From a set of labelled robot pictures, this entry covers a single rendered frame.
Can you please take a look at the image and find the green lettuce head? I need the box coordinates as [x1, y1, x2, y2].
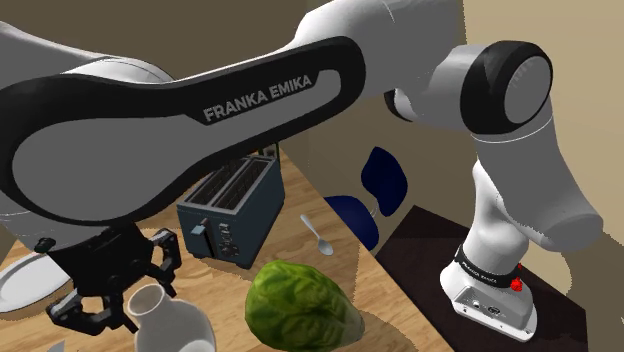
[244, 259, 366, 352]

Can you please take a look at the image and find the white plate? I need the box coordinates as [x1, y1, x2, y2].
[0, 250, 75, 316]

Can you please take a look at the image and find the silver spoon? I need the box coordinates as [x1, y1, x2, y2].
[299, 213, 336, 258]

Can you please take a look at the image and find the dark blue chair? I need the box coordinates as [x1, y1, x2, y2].
[323, 146, 410, 253]

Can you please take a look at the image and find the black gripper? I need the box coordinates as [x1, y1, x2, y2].
[45, 223, 183, 338]

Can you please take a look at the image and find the white vase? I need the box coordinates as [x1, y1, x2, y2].
[126, 283, 218, 352]

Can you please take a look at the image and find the dark blue-grey toaster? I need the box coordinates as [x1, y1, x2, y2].
[175, 154, 287, 271]

